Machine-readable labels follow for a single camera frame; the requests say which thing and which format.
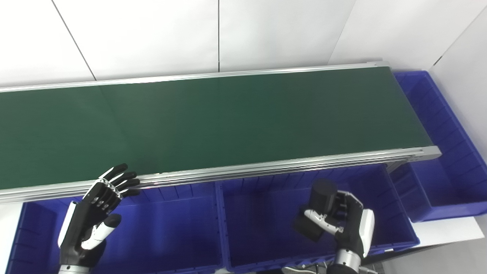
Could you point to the aluminium conveyor support leg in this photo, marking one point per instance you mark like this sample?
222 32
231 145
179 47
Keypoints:
395 166

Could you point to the green conveyor belt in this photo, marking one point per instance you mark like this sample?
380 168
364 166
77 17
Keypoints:
266 167
228 121

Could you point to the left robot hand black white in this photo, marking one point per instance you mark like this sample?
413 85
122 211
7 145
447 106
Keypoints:
83 224

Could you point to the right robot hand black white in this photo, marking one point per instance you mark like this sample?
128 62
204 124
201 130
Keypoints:
355 232

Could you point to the black cylinder-on-block part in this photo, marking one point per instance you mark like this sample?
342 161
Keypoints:
321 194

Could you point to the white flat board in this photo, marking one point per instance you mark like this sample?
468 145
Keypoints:
449 230

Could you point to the blue plastic bin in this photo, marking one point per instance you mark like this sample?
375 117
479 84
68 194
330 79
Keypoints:
163 236
449 171
262 228

